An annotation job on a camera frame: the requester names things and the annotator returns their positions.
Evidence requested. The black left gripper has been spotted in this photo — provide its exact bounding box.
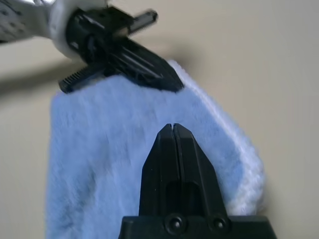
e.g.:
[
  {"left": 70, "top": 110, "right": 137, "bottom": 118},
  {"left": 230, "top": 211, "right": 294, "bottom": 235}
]
[{"left": 58, "top": 6, "right": 184, "bottom": 94}]

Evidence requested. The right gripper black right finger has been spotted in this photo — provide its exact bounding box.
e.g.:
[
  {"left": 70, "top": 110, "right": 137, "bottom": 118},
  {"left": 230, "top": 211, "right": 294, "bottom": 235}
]
[{"left": 174, "top": 123, "right": 227, "bottom": 216}]

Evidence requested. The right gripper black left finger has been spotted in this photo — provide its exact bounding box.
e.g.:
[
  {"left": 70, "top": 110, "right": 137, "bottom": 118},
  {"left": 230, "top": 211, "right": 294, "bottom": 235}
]
[{"left": 139, "top": 123, "right": 181, "bottom": 217}]

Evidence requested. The light blue towel white trim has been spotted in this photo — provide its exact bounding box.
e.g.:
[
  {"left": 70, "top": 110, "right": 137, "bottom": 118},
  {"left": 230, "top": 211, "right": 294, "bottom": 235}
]
[{"left": 49, "top": 59, "right": 269, "bottom": 239}]

